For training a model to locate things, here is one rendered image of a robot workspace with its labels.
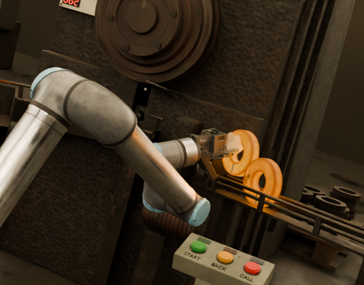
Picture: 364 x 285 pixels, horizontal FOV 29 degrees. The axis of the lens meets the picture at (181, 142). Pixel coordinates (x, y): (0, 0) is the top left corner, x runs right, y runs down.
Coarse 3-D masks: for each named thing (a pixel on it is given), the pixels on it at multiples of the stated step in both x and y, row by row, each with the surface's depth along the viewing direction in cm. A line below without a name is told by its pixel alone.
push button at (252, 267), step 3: (246, 264) 179; (249, 264) 179; (252, 264) 179; (255, 264) 179; (246, 267) 178; (249, 267) 178; (252, 267) 178; (255, 267) 178; (258, 267) 178; (246, 270) 178; (249, 270) 177; (252, 270) 177; (255, 270) 177; (258, 270) 178; (252, 273) 177; (255, 273) 177
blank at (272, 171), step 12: (252, 168) 228; (264, 168) 224; (276, 168) 221; (252, 180) 228; (276, 180) 219; (252, 192) 227; (264, 192) 222; (276, 192) 220; (252, 204) 226; (264, 204) 222
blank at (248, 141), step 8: (240, 136) 236; (248, 136) 233; (248, 144) 232; (256, 144) 232; (248, 152) 232; (256, 152) 231; (224, 160) 241; (232, 160) 238; (240, 160) 234; (248, 160) 231; (232, 168) 237; (240, 168) 234
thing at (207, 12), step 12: (204, 0) 252; (96, 12) 267; (204, 12) 252; (96, 24) 268; (204, 24) 252; (96, 36) 268; (204, 36) 253; (204, 48) 253; (108, 60) 267; (192, 60) 255; (120, 72) 266; (132, 72) 264; (168, 72) 259; (180, 72) 257
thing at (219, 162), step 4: (212, 160) 242; (216, 160) 243; (220, 160) 244; (212, 164) 242; (216, 164) 243; (220, 164) 244; (216, 168) 243; (220, 168) 244; (224, 168) 245; (216, 172) 244; (220, 172) 245; (224, 172) 246; (224, 176) 246; (208, 180) 243; (220, 180) 245; (208, 184) 243; (216, 188) 245; (220, 188) 246
